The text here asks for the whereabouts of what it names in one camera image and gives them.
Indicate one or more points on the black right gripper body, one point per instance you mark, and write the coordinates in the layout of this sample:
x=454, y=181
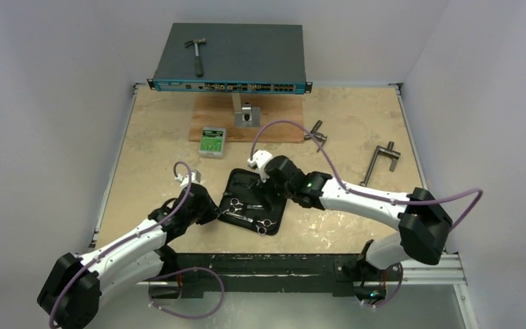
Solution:
x=271, y=177

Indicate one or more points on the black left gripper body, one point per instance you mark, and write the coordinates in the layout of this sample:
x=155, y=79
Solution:
x=205, y=214

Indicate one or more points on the silver thinning scissors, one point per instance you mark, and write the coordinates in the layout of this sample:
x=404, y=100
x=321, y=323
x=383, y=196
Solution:
x=235, y=205

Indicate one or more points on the black zipper tool case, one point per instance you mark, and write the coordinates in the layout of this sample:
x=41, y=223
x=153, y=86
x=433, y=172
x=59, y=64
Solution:
x=245, y=186

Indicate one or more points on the silver straight scissors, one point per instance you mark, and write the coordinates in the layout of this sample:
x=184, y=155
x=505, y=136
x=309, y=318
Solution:
x=261, y=226

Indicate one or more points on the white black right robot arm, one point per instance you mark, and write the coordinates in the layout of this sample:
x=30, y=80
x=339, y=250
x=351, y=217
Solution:
x=421, y=225

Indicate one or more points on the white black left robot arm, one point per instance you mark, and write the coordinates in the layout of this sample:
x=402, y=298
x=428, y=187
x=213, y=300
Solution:
x=79, y=285

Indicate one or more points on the green grey device box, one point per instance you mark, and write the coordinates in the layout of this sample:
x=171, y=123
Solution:
x=212, y=142

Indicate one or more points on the brown wooden board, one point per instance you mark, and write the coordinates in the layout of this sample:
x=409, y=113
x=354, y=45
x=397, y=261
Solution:
x=217, y=110

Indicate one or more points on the small grey hammer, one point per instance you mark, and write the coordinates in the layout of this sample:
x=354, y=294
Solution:
x=196, y=43

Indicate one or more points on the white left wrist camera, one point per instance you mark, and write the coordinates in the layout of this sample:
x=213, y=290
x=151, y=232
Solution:
x=194, y=177

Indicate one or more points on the small metal door handle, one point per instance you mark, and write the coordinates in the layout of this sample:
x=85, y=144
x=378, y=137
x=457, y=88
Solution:
x=316, y=135

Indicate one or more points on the metal bracket stand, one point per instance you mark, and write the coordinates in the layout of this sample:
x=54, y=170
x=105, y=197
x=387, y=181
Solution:
x=245, y=115

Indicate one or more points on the aluminium table frame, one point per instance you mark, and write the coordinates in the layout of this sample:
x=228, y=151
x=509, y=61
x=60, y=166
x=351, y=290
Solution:
x=367, y=145

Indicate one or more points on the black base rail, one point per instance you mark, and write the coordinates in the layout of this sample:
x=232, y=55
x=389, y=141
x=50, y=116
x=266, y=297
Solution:
x=340, y=275

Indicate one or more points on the grey network switch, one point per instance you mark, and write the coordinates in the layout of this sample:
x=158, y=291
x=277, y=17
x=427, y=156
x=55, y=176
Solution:
x=237, y=58

